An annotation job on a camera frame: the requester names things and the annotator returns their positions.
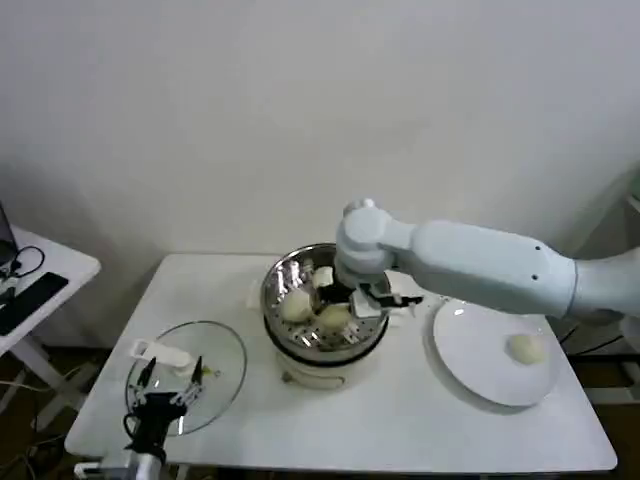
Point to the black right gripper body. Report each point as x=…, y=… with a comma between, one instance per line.
x=334, y=294

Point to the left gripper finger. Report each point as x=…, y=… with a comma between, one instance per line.
x=145, y=380
x=197, y=380

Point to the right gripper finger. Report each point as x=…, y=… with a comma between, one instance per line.
x=351, y=317
x=316, y=310

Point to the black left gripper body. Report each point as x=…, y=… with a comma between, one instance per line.
x=155, y=417

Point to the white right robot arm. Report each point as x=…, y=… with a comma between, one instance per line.
x=475, y=260

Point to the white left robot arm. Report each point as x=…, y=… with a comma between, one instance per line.
x=145, y=467

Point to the perforated steel steamer basket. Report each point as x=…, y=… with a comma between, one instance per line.
x=280, y=280

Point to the white electric pot base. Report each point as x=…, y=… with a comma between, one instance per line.
x=310, y=372

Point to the white round plate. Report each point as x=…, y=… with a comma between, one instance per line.
x=470, y=350

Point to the black keyboard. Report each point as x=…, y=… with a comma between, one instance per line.
x=30, y=300

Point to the white side table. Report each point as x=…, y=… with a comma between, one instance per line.
x=55, y=260

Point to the dark laptop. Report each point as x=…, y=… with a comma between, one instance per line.
x=4, y=235

